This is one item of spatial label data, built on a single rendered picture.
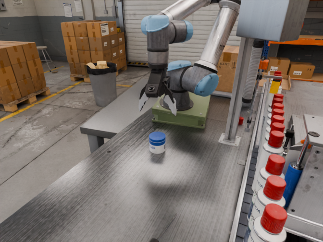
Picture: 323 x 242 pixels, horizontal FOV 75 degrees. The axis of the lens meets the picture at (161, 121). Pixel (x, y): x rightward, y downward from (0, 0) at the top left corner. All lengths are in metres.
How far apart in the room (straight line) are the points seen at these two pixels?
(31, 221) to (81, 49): 4.12
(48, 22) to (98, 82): 4.23
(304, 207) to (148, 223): 0.39
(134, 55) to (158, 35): 5.08
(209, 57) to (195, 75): 0.10
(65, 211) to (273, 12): 0.85
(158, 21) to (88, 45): 3.88
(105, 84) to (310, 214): 3.01
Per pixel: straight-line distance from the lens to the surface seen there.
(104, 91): 3.34
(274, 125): 0.66
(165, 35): 0.75
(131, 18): 5.72
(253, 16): 0.79
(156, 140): 0.86
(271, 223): 0.41
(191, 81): 0.99
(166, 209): 0.70
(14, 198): 2.19
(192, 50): 5.36
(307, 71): 4.93
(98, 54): 4.49
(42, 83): 4.24
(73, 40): 4.74
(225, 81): 1.55
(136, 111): 1.27
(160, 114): 1.11
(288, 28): 0.75
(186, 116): 1.08
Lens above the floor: 1.37
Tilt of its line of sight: 28 degrees down
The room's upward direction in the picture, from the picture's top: straight up
